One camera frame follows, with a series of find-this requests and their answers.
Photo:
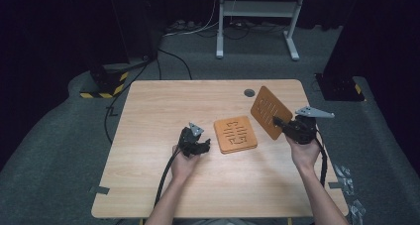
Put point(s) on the black stand base striped tape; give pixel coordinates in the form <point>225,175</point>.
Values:
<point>105,83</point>

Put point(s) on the white metal stand frame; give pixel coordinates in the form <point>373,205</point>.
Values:
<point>257,8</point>

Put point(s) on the wooden slotted coaster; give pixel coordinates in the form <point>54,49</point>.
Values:
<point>264,102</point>
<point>235,144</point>

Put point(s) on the person's left hand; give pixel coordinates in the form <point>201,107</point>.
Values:
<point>181,167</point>

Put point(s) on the grey tape strip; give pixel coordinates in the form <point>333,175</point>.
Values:
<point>99,190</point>
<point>336,185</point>

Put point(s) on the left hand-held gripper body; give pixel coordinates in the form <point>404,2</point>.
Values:
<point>188,142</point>

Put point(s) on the crumpled clear plastic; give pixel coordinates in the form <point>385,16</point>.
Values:
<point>357,211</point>
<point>345,178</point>

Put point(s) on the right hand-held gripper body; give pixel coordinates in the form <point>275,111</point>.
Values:
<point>302,131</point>

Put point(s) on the person's right hand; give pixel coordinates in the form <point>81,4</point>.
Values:
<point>305,155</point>

